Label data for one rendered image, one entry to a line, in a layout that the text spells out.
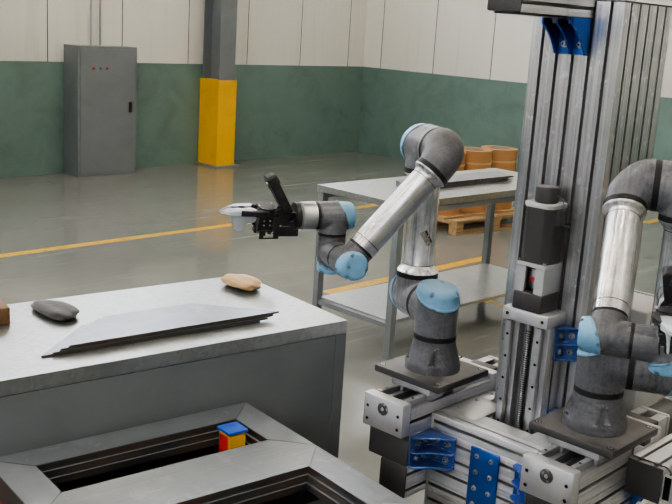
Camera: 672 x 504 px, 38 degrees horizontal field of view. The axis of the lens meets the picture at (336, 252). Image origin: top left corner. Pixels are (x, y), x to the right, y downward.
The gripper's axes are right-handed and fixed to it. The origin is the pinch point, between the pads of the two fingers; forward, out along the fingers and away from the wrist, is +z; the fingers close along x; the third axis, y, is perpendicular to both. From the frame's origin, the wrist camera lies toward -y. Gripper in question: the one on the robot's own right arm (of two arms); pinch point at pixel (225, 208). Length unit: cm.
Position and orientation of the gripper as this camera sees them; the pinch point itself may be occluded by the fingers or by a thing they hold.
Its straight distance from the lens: 252.1
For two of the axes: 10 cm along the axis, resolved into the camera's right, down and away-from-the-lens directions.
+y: -1.1, 9.3, 3.5
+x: -3.4, -3.7, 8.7
